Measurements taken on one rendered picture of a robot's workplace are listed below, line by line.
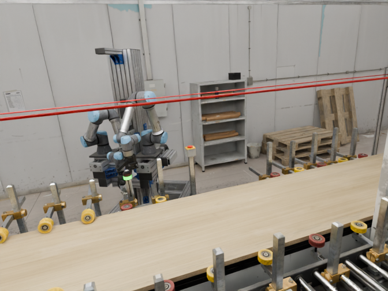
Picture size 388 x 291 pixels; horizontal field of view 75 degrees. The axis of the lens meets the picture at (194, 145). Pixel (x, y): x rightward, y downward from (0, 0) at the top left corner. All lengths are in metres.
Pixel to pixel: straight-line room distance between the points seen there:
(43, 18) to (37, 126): 1.56
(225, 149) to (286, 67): 2.02
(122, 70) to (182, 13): 2.29
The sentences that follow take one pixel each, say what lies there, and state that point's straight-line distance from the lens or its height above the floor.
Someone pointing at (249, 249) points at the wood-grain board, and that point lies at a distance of 1.48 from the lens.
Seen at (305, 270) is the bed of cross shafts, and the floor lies 0.84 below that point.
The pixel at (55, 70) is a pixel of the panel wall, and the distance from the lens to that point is 4.51.
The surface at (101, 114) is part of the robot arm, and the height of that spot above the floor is 1.50.
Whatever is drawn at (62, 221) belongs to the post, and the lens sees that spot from 2.14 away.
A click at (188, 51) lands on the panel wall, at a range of 4.66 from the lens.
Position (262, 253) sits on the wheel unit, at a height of 0.90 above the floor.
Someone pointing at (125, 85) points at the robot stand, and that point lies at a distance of 2.67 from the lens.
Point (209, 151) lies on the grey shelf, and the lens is 5.01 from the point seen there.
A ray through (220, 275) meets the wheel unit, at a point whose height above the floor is 1.04.
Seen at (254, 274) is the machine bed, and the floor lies 0.74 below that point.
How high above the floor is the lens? 1.84
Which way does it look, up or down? 17 degrees down
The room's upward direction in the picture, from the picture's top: 4 degrees counter-clockwise
